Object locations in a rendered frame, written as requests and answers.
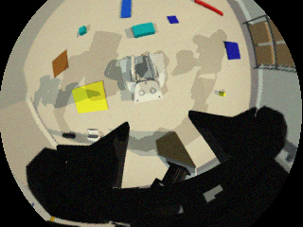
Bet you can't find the small teal block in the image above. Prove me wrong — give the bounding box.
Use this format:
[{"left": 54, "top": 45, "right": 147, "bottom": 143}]
[{"left": 79, "top": 26, "right": 87, "bottom": 35}]

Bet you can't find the teal rectangular block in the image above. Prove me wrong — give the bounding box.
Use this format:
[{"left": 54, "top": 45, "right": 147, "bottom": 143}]
[{"left": 132, "top": 22, "right": 156, "bottom": 38}]

